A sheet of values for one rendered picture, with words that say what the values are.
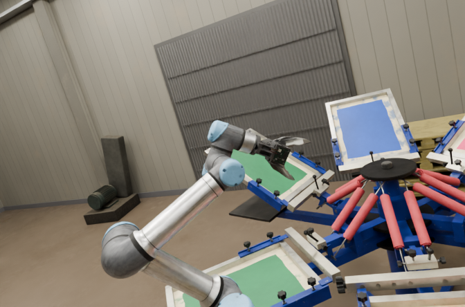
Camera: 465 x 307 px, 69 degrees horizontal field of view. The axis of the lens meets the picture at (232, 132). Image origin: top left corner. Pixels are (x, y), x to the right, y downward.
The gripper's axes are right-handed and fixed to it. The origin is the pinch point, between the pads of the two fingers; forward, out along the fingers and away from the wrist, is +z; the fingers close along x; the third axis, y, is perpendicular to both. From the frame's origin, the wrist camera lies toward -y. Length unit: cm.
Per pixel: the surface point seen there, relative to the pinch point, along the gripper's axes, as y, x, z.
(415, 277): -7, -33, 74
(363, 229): -57, -35, 80
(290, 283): -41, -71, 41
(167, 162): -539, -177, -11
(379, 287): -12, -45, 65
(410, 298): -2, -41, 72
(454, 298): 5, -32, 83
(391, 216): -40, -18, 78
